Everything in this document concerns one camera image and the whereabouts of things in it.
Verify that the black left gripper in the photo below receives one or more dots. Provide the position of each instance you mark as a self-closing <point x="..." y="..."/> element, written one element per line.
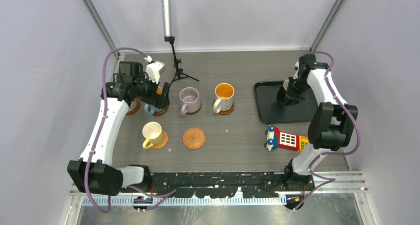
<point x="161" y="101"/>

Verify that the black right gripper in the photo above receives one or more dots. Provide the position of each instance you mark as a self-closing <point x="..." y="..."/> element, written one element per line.
<point x="291" y="96"/>

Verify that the brown wooden coaster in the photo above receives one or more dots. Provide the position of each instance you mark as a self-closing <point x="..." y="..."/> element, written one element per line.
<point x="228" y="111"/>
<point x="161" y="112"/>
<point x="138" y="106"/>

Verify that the lilac mug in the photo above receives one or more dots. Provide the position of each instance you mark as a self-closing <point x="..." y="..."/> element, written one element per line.
<point x="189" y="100"/>

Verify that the yellow mug white inside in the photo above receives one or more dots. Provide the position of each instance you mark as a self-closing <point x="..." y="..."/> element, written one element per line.
<point x="153" y="134"/>

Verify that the smooth orange round coaster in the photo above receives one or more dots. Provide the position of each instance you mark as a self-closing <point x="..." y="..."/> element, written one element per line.
<point x="163" y="142"/>

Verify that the woven rattan round coaster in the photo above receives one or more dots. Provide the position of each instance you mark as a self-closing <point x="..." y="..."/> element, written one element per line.
<point x="194" y="138"/>

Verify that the white mug orange inside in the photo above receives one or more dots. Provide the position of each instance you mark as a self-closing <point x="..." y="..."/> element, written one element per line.
<point x="224" y="93"/>

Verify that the blue mug yellow inside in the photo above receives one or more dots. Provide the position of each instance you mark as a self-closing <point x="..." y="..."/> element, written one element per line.
<point x="151" y="110"/>

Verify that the pink floral mug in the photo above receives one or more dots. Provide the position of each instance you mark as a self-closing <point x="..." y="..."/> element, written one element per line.
<point x="133" y="106"/>

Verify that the dark wooden round coaster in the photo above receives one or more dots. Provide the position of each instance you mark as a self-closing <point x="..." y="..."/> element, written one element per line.
<point x="194" y="112"/>

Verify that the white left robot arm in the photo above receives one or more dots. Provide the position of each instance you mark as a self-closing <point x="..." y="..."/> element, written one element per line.
<point x="93" y="172"/>

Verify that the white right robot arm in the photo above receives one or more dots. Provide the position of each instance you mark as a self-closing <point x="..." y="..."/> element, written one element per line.
<point x="332" y="125"/>

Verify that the black plastic tray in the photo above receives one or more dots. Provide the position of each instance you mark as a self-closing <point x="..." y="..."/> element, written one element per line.
<point x="269" y="110"/>

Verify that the toy block train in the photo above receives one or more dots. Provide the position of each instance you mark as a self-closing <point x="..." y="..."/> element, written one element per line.
<point x="278" y="139"/>

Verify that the silver microphone on tripod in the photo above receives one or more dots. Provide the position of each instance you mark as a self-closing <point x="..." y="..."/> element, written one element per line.
<point x="168" y="37"/>

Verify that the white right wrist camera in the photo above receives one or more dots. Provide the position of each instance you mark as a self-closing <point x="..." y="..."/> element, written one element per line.
<point x="296" y="67"/>

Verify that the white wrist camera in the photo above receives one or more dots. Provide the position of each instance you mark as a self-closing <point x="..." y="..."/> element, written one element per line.
<point x="153" y="70"/>
<point x="296" y="67"/>

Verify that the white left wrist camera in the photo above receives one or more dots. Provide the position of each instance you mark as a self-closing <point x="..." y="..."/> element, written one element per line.
<point x="153" y="70"/>

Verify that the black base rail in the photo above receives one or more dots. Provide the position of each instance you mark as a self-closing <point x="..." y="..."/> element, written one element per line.
<point x="221" y="184"/>

